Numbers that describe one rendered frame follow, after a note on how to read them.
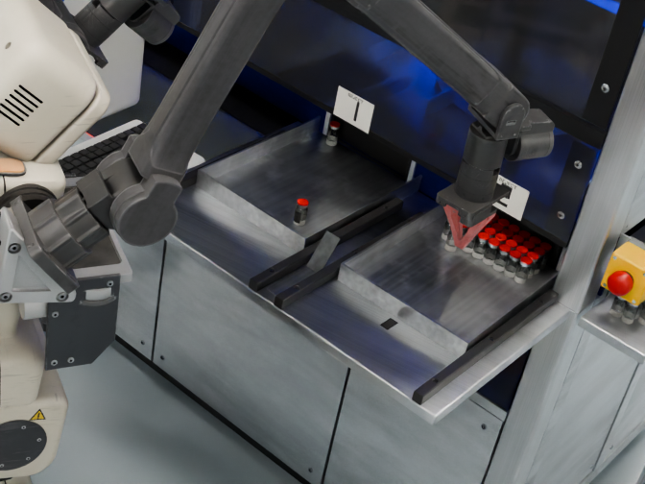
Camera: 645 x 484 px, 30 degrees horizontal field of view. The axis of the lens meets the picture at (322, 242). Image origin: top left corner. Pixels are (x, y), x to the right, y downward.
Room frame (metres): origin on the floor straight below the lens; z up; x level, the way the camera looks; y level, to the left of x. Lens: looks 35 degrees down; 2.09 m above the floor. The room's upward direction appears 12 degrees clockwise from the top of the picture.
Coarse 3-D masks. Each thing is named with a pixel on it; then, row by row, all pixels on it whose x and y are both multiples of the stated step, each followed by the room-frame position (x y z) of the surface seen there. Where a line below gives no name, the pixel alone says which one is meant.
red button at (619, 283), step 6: (612, 276) 1.61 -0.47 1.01; (618, 276) 1.61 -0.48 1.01; (624, 276) 1.61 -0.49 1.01; (612, 282) 1.61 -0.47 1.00; (618, 282) 1.60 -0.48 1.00; (624, 282) 1.60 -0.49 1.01; (630, 282) 1.61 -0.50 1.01; (612, 288) 1.61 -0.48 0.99; (618, 288) 1.60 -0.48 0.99; (624, 288) 1.60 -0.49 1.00; (630, 288) 1.60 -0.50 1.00; (618, 294) 1.60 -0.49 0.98; (624, 294) 1.60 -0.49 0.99
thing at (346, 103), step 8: (344, 88) 1.98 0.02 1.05; (344, 96) 1.97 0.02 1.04; (352, 96) 1.96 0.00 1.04; (336, 104) 1.98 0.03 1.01; (344, 104) 1.97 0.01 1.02; (352, 104) 1.96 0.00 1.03; (360, 104) 1.95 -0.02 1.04; (368, 104) 1.94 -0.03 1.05; (336, 112) 1.98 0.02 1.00; (344, 112) 1.97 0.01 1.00; (352, 112) 1.96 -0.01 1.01; (360, 112) 1.95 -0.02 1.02; (368, 112) 1.94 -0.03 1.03; (352, 120) 1.96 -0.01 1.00; (360, 120) 1.95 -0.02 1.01; (368, 120) 1.94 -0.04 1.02; (360, 128) 1.95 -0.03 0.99; (368, 128) 1.94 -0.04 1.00
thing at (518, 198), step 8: (512, 184) 1.77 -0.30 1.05; (512, 192) 1.76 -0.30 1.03; (520, 192) 1.76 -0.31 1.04; (528, 192) 1.75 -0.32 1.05; (504, 200) 1.77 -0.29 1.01; (512, 200) 1.76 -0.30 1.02; (520, 200) 1.75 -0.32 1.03; (504, 208) 1.77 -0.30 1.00; (512, 208) 1.76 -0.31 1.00; (520, 208) 1.75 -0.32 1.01; (520, 216) 1.75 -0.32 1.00
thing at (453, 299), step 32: (416, 224) 1.80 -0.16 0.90; (352, 256) 1.65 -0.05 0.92; (384, 256) 1.71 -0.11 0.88; (416, 256) 1.73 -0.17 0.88; (448, 256) 1.75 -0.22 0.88; (352, 288) 1.61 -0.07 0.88; (384, 288) 1.62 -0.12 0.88; (416, 288) 1.64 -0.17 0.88; (448, 288) 1.66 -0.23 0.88; (480, 288) 1.68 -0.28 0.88; (512, 288) 1.70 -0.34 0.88; (544, 288) 1.69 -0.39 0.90; (416, 320) 1.54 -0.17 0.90; (448, 320) 1.57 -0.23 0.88; (480, 320) 1.59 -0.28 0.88
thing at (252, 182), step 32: (224, 160) 1.87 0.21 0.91; (256, 160) 1.94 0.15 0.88; (288, 160) 1.96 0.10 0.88; (320, 160) 1.99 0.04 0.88; (352, 160) 2.01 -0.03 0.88; (224, 192) 1.78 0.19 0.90; (256, 192) 1.83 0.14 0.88; (288, 192) 1.85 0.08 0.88; (320, 192) 1.88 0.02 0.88; (352, 192) 1.90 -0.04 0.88; (384, 192) 1.92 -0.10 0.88; (256, 224) 1.73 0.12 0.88; (288, 224) 1.75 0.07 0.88; (320, 224) 1.77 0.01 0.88
